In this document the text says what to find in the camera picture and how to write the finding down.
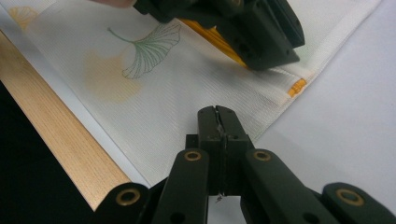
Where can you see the wooden table edge strip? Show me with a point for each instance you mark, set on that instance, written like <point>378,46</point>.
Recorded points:
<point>59,124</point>

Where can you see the white leaf-print mesh laundry bag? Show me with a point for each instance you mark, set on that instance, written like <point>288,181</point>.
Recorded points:
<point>174,93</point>

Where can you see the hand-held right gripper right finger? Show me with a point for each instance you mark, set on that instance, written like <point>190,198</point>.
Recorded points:
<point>235,146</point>

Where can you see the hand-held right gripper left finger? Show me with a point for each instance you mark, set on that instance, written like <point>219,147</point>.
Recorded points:
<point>211,140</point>

